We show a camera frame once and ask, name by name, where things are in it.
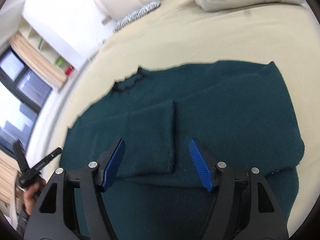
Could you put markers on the black framed window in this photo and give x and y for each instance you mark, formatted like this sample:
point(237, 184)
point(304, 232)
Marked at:
point(23, 95)

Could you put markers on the dark green knit sweater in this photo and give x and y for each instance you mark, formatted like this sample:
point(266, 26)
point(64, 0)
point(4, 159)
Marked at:
point(240, 113)

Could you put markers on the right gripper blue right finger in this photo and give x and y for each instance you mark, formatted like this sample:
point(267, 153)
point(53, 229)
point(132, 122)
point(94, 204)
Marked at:
point(201, 166)

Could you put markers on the beige curtain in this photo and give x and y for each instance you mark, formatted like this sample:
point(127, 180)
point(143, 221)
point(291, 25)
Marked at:
point(52, 76)

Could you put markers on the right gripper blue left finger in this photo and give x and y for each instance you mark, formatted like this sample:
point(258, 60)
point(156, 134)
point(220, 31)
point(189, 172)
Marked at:
point(111, 162)

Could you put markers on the beige bed with sheet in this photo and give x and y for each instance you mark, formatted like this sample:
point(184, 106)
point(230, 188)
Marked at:
point(180, 32)

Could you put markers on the left hand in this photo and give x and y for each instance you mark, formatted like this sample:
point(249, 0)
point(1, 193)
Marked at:
point(28, 196)

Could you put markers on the white wall shelf unit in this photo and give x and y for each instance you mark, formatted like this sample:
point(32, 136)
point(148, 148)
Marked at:
point(57, 52)

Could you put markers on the red box on shelf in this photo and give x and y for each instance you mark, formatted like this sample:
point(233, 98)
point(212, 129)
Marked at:
point(69, 70)

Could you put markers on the zebra print pillow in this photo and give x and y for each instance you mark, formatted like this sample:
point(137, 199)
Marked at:
point(136, 15)

